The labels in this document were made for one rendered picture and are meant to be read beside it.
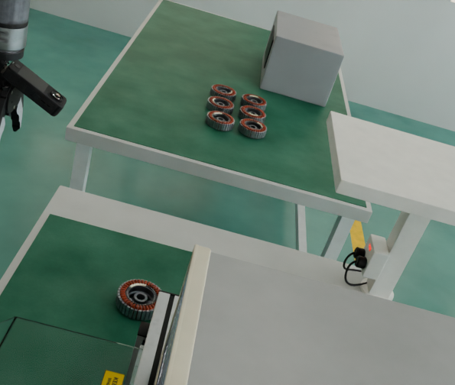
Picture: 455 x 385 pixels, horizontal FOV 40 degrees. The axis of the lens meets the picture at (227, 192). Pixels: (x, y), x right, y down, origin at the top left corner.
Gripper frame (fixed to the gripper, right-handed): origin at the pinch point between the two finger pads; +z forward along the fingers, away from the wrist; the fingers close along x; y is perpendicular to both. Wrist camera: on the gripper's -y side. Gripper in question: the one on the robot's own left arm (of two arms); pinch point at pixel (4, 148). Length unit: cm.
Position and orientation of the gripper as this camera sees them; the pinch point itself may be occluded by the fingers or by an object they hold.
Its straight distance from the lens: 123.7
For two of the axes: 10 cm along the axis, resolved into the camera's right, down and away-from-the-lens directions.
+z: -2.6, 8.2, 5.1
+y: -9.6, -2.5, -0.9
